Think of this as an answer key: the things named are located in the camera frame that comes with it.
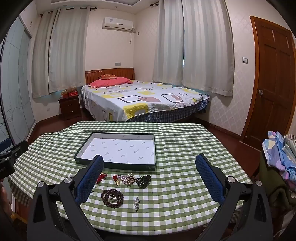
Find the dark green garment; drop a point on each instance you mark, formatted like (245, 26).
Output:
(275, 190)

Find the pile of colourful fabrics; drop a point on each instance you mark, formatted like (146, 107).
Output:
(281, 153)

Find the white air conditioner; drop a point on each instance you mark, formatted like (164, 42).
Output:
(118, 23)

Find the wall light switch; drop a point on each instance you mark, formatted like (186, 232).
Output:
(244, 60)

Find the wooden bed headboard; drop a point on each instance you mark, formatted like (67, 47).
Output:
(108, 71)

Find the bed with patterned sheet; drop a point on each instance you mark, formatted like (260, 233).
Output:
(138, 97)

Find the red knotted ornament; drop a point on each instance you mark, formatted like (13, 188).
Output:
(100, 178)

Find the metal door lock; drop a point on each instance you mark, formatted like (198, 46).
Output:
(261, 92)

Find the red flower brooch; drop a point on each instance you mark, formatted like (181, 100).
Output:
(115, 179)

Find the person's left hand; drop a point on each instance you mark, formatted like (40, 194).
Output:
(4, 199)

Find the white curtain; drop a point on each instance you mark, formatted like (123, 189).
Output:
(167, 41)
(41, 58)
(208, 46)
(69, 51)

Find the red box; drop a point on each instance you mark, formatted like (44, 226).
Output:
(73, 93)

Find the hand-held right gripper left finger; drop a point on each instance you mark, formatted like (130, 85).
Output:
(90, 179)

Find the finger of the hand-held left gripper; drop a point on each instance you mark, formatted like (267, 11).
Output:
(19, 148)

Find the dark wooden nightstand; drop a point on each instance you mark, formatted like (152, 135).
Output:
(69, 107)

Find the brown wooden door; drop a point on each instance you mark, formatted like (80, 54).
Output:
(270, 81)

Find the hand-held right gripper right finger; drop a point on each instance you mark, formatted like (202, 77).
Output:
(210, 180)

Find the blue plaid bed sheet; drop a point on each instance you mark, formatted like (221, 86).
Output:
(161, 115)

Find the pink pillow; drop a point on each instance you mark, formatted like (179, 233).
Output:
(108, 82)

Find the glass wardrobe sliding door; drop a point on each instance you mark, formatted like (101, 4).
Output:
(16, 88)

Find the green checkered tablecloth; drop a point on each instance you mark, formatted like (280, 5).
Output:
(173, 190)

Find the small brown patterned pillow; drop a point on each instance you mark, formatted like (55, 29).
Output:
(107, 76)

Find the green box with white lining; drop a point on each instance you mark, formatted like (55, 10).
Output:
(124, 148)

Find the orange box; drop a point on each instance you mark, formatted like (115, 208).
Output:
(63, 93)

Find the silver rhinestone hair clip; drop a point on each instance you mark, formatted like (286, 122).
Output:
(137, 204)

